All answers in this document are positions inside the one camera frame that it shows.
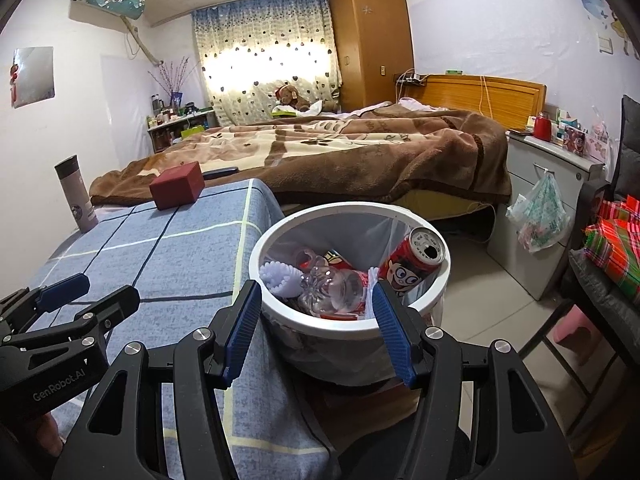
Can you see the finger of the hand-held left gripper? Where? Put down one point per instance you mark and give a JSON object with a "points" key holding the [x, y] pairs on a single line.
{"points": [[62, 290], [110, 302]]}

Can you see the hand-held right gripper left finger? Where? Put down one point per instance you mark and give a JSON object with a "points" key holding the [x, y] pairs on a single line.
{"points": [[242, 325]]}

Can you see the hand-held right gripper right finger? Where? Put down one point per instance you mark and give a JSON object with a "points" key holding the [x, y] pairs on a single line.
{"points": [[392, 330]]}

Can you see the white ribbed foam sleeve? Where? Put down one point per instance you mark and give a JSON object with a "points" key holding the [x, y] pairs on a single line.
{"points": [[280, 277]]}

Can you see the red cartoon drink can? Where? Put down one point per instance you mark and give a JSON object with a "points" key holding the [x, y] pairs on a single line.
{"points": [[410, 260]]}

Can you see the white round trash bin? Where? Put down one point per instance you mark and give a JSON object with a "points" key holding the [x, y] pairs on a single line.
{"points": [[320, 322]]}

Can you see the clear bottle with red label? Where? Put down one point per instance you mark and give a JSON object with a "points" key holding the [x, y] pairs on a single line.
{"points": [[330, 287]]}

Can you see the person's left hand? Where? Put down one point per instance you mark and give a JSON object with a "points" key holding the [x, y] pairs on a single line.
{"points": [[47, 435]]}

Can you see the grey thermos bottle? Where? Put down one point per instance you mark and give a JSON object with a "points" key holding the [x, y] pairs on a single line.
{"points": [[75, 192]]}

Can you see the red box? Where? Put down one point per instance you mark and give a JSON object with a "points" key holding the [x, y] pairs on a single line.
{"points": [[175, 187]]}

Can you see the black remote control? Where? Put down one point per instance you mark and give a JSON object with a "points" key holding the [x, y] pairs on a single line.
{"points": [[220, 172]]}

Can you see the grey nightstand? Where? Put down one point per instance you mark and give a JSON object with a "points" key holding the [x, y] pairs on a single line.
{"points": [[545, 270]]}

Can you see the pink stool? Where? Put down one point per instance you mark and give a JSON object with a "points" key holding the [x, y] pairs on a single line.
{"points": [[575, 332]]}

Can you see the brown patterned blanket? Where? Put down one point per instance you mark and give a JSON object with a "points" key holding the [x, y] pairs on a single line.
{"points": [[350, 150]]}

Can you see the white cluttered shelf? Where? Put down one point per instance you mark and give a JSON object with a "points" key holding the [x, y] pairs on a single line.
{"points": [[175, 127]]}

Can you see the hanging plastic bag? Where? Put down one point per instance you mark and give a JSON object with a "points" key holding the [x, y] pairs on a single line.
{"points": [[540, 215]]}

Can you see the black chair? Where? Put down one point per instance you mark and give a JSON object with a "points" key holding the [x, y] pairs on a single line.
{"points": [[600, 300]]}

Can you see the red hanging ornament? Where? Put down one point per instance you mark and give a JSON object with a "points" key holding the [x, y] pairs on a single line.
{"points": [[15, 77]]}

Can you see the vase with bare branches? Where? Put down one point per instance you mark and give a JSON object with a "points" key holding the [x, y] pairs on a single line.
{"points": [[172, 77]]}

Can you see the brown teddy bear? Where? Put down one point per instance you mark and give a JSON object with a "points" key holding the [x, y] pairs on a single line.
{"points": [[290, 96]]}

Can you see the colourful plaid fabric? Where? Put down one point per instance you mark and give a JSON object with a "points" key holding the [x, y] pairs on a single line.
{"points": [[617, 240]]}

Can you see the power strip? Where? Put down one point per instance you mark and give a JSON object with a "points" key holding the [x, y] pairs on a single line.
{"points": [[412, 79]]}

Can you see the wooden bed headboard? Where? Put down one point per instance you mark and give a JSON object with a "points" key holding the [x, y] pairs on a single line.
{"points": [[495, 95]]}

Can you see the wrapped air conditioner pipe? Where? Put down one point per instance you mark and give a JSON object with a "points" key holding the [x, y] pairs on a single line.
{"points": [[140, 42]]}

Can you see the heart print curtain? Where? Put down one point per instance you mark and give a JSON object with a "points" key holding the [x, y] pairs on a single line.
{"points": [[265, 55]]}

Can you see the wooden wardrobe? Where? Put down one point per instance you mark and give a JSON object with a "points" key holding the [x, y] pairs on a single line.
{"points": [[370, 35]]}

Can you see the silver wall mirror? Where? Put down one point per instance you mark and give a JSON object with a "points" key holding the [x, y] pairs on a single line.
{"points": [[34, 75]]}

